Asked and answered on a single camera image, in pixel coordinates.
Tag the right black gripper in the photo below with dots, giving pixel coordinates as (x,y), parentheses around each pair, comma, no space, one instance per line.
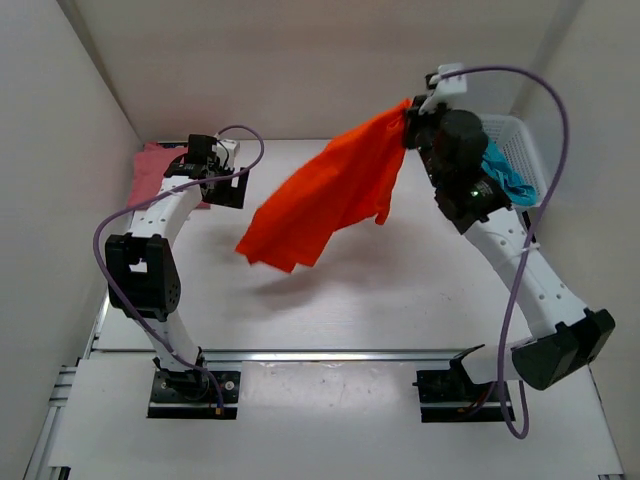
(414,119)

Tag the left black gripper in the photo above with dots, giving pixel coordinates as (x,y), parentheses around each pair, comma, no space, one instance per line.
(231,196)

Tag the pink t shirt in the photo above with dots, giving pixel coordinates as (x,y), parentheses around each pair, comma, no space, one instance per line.
(149,166)

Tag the orange t shirt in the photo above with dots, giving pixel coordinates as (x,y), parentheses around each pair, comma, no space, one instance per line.
(351,180)

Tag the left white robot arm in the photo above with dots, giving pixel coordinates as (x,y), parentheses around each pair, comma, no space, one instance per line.
(141,261)

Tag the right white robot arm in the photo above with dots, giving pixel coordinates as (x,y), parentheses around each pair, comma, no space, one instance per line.
(565,335)

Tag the black corner label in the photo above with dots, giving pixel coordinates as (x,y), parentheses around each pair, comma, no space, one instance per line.
(172,145)

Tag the teal t shirt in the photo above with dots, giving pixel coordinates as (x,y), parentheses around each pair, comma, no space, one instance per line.
(496,166)

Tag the white plastic basket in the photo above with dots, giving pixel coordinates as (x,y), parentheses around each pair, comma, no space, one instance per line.
(513,139)

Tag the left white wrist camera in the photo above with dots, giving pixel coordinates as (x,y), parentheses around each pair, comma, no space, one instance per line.
(226,150)

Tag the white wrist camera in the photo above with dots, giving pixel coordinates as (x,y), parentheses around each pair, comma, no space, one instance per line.
(226,150)
(441,89)

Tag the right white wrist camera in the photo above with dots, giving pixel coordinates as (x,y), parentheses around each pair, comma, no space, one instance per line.
(441,89)

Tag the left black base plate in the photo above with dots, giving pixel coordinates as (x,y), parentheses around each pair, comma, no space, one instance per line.
(225,395)

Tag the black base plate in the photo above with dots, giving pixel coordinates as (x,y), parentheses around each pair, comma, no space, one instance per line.
(225,395)
(445,398)

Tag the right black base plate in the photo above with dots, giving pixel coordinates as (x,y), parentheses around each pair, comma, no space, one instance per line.
(445,398)

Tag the aluminium frame rail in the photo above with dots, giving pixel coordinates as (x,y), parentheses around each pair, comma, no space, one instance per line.
(328,358)

